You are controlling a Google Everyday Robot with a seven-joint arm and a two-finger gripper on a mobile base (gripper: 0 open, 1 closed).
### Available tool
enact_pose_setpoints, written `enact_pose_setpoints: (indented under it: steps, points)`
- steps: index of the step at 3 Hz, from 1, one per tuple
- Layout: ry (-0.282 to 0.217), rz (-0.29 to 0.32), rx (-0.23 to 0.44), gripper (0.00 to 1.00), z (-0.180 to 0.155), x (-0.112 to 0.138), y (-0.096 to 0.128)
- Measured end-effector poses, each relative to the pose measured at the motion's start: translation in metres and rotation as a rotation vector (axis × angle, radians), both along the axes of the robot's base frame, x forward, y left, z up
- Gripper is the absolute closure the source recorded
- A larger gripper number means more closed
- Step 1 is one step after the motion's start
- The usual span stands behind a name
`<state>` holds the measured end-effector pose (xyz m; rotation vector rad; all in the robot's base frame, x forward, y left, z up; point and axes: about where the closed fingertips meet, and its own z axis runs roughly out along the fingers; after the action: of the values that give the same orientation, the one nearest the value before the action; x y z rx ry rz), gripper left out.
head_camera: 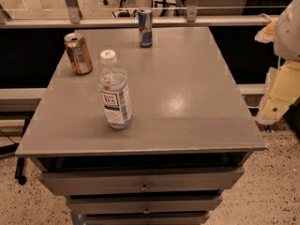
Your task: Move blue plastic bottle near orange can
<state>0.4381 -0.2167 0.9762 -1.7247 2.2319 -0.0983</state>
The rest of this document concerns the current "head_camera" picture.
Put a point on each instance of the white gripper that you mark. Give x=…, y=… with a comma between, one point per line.
x=288, y=35

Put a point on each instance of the clear plastic tea bottle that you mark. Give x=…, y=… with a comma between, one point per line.
x=112, y=82

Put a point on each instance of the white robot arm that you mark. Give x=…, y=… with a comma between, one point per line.
x=284, y=33

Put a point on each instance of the blue silver energy drink can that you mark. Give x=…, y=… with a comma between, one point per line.
x=145, y=27

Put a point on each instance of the orange soda can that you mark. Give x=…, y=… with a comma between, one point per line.
x=78, y=54

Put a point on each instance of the grey drawer cabinet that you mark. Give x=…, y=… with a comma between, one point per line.
x=187, y=112

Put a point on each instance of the top grey drawer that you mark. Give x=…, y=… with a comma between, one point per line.
x=131, y=182

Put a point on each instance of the grey drawer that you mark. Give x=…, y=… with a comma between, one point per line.
x=131, y=182
x=144, y=204
x=185, y=218

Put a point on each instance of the bottom grey drawer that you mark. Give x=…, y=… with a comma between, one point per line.
x=185, y=218

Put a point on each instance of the middle grey drawer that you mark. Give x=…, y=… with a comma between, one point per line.
x=144, y=204

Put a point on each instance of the black stand leg with wheel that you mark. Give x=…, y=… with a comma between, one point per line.
x=19, y=176

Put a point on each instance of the metal railing frame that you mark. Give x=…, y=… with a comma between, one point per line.
x=90, y=13

